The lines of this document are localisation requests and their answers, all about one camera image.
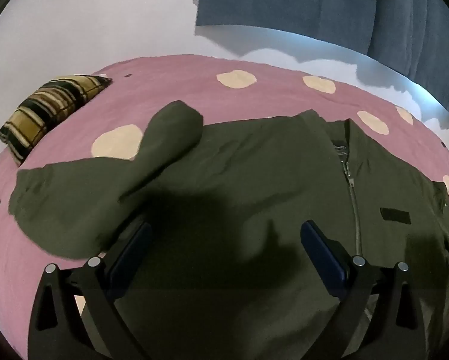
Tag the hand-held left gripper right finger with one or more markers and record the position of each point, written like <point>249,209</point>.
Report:
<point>322,257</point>

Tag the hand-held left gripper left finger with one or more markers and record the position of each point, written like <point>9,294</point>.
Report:
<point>130,257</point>

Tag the olive green zip jacket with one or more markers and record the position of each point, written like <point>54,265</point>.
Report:
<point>247,165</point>

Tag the yellow black striped pillow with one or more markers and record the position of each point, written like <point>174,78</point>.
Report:
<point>48,108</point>

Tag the pink polka dot bedsheet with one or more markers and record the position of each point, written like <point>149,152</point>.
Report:
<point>172,90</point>

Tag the blue curtain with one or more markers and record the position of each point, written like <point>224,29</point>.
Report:
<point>284,3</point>

